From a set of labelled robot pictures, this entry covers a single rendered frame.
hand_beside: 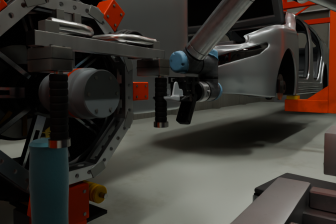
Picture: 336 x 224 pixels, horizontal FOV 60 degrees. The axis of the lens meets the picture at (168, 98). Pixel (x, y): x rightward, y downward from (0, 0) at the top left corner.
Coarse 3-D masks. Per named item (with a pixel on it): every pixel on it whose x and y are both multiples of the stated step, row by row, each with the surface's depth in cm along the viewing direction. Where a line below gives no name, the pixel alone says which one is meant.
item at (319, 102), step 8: (328, 80) 364; (328, 88) 364; (288, 96) 393; (296, 96) 387; (312, 96) 376; (320, 96) 371; (328, 96) 364; (288, 104) 393; (296, 104) 387; (304, 104) 381; (312, 104) 375; (320, 104) 370; (328, 104) 365; (320, 112) 370; (328, 112) 365
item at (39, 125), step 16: (32, 16) 90; (48, 16) 91; (16, 64) 83; (80, 64) 100; (96, 64) 109; (32, 80) 91; (0, 96) 79; (16, 96) 83; (32, 96) 91; (16, 112) 84; (32, 112) 87; (48, 112) 94; (0, 128) 79; (32, 128) 87; (80, 128) 112; (96, 128) 107; (80, 144) 105; (16, 160) 99
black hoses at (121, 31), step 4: (116, 32) 88; (120, 32) 88; (124, 32) 87; (128, 32) 87; (132, 32) 87; (136, 32) 88; (132, 44) 93; (136, 44) 93; (76, 56) 89; (80, 56) 90
